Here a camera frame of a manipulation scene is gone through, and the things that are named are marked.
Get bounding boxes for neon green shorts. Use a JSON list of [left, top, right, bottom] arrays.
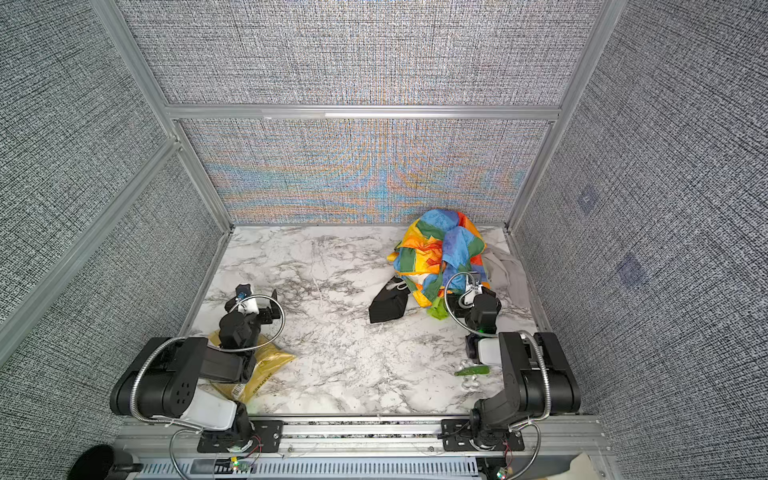
[[427, 293, 450, 320]]

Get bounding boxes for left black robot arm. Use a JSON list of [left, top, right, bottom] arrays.
[[110, 284, 285, 456]]

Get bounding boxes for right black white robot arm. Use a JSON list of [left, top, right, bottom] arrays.
[[440, 286, 581, 452]]

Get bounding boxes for rainbow patchwork cloth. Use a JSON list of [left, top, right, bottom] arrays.
[[387, 209, 490, 308]]

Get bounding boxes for black cloth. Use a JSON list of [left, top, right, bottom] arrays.
[[368, 277, 410, 324]]

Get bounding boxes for yellow snack bag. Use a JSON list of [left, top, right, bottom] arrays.
[[200, 344, 296, 404]]

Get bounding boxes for green pepper candy wrapper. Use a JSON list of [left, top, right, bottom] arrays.
[[454, 359, 491, 392]]

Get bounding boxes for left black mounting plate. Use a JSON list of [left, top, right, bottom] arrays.
[[196, 420, 284, 454]]

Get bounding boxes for black mounting plate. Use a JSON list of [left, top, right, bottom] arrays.
[[196, 420, 284, 454], [437, 418, 525, 452]]

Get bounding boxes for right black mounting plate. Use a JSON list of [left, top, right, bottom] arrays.
[[437, 418, 525, 452]]

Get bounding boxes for black round object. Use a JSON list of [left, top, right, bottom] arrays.
[[67, 444, 144, 480]]

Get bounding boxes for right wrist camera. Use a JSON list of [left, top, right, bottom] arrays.
[[457, 280, 483, 310]]

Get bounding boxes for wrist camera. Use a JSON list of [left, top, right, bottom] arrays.
[[234, 284, 259, 315], [457, 280, 483, 310]]

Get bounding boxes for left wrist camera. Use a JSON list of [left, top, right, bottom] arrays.
[[234, 284, 259, 315]]

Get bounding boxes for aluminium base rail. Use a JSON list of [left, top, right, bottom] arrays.
[[114, 414, 622, 479]]

